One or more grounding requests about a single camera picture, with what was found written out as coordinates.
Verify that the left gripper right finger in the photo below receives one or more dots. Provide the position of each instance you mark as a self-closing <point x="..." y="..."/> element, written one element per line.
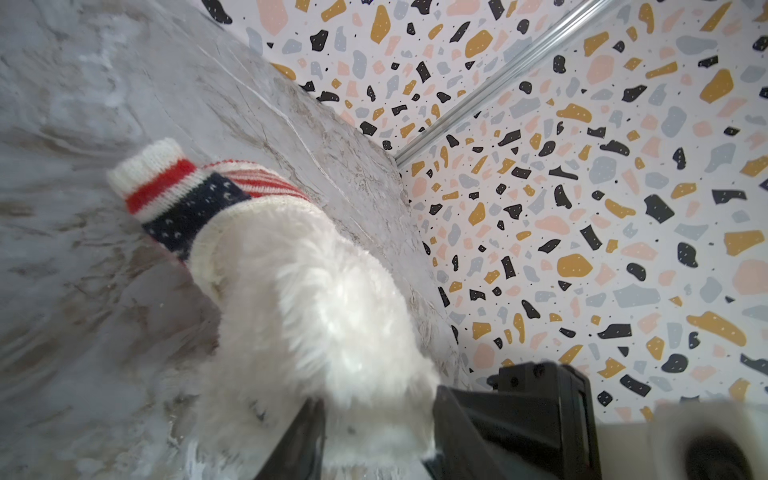
<point x="461" y="452"/>

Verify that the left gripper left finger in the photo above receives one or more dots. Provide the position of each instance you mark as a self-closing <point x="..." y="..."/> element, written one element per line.
<point x="299" y="453"/>

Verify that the red white striped sweater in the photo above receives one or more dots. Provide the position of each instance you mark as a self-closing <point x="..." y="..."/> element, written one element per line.
<point x="174" y="199"/>

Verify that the white teddy bear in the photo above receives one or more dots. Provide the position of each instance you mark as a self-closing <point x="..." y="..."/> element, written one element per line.
<point x="306" y="313"/>

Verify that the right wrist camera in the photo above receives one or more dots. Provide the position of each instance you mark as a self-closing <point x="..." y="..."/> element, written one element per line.
<point x="688" y="440"/>

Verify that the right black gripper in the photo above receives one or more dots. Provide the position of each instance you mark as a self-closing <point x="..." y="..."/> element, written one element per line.
<point x="537" y="422"/>

